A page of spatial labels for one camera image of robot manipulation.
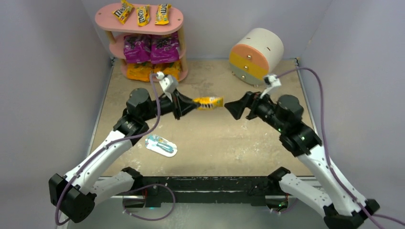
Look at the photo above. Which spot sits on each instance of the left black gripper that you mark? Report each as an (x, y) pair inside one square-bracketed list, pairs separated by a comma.
[(177, 106)]

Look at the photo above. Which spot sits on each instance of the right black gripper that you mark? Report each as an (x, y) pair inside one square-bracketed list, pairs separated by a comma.
[(249, 105)]

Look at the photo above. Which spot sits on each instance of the small yellow candy packet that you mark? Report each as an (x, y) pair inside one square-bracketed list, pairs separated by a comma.
[(209, 103)]

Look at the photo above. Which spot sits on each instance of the orange gummy candy bag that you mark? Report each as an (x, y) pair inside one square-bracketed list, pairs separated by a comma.
[(139, 71), (172, 68)]

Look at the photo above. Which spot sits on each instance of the purple grape candy bag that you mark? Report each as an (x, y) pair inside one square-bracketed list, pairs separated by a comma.
[(137, 48), (165, 48)]

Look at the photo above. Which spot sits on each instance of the yellow M&M bag bottom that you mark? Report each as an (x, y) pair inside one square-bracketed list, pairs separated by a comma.
[(162, 14)]

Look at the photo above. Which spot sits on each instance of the yellow m&m bag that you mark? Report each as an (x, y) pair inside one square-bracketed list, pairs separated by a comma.
[(162, 14), (124, 12), (143, 15)]

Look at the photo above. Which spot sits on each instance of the yellow M&M bag top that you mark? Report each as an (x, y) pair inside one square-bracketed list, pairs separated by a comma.
[(143, 15)]

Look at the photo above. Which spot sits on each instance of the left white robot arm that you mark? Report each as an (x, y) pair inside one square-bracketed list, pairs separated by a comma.
[(76, 193)]

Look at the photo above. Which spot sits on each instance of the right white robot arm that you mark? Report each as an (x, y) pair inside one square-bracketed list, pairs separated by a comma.
[(339, 203)]

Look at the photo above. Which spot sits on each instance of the pink three-tier shelf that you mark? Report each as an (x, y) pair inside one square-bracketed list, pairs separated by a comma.
[(118, 23)]

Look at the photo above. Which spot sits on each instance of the blue toy blister pack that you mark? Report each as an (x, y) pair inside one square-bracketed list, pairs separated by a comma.
[(161, 146)]

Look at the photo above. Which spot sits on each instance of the round pastel drawer cabinet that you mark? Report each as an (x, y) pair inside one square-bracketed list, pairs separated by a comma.
[(255, 56)]

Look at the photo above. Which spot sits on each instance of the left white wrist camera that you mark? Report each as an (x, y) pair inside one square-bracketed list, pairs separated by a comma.
[(168, 84)]

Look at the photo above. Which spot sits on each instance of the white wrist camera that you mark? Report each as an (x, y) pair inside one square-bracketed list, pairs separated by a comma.
[(272, 83), (168, 84)]

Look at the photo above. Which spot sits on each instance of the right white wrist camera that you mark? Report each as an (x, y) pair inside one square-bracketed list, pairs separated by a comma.
[(272, 83)]

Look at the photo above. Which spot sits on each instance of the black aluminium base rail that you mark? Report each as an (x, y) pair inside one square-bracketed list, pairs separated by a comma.
[(249, 190)]

